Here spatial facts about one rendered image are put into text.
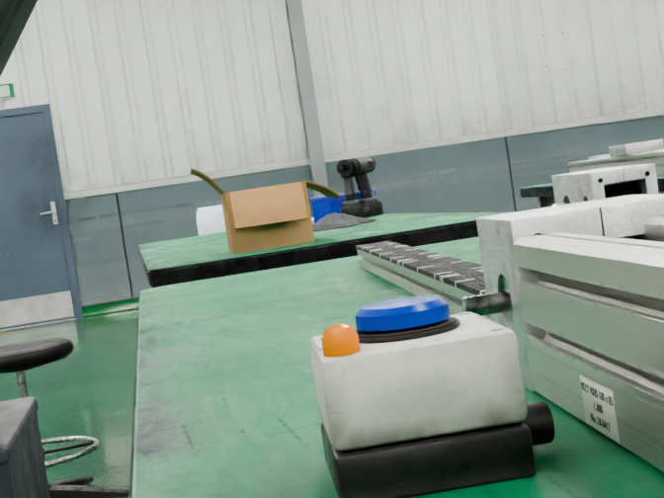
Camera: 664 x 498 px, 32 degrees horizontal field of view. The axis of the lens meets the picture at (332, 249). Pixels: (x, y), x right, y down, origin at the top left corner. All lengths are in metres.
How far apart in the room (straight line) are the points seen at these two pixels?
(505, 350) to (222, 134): 11.23
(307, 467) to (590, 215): 0.21
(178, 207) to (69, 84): 1.58
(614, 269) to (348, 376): 0.11
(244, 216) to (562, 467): 2.34
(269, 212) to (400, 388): 2.35
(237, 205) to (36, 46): 9.05
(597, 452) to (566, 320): 0.07
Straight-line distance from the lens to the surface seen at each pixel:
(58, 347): 3.72
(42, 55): 11.78
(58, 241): 11.62
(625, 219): 0.65
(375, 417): 0.46
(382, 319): 0.48
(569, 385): 0.57
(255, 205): 2.81
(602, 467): 0.48
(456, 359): 0.47
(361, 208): 4.19
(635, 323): 0.46
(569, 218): 0.64
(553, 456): 0.51
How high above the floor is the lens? 0.91
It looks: 3 degrees down
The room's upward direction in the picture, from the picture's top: 8 degrees counter-clockwise
